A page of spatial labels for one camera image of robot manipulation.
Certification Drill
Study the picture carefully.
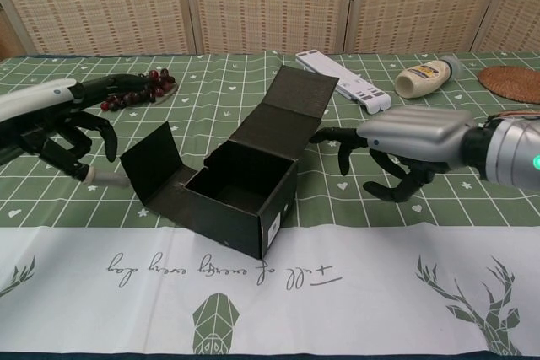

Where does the cream mayonnaise squeeze bottle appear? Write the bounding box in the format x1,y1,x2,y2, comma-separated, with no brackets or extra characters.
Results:
394,55,464,100

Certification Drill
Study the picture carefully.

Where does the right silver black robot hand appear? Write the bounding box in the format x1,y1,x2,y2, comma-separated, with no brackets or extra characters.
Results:
310,107,478,203

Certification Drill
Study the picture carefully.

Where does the right arm wrist cable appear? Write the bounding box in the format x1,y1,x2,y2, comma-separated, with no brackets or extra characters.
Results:
484,110,540,125

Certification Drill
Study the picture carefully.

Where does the round woven rattan coaster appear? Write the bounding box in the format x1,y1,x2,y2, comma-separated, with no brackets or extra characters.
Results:
477,65,540,105

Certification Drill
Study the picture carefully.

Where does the black cardboard folding box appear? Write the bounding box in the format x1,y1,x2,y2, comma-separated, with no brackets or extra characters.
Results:
120,65,341,261

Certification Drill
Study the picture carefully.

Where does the bunch of dark red grapes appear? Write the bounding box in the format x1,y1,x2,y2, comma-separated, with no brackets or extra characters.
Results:
100,67,177,112

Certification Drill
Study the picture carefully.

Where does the green checked tablecloth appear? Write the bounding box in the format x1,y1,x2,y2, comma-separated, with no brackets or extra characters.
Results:
0,51,540,360

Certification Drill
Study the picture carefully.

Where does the white folding laptop stand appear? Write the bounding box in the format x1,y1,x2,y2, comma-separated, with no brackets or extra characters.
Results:
294,50,392,116

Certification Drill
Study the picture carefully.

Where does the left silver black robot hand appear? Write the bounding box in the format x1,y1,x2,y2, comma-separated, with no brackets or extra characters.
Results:
0,74,147,187

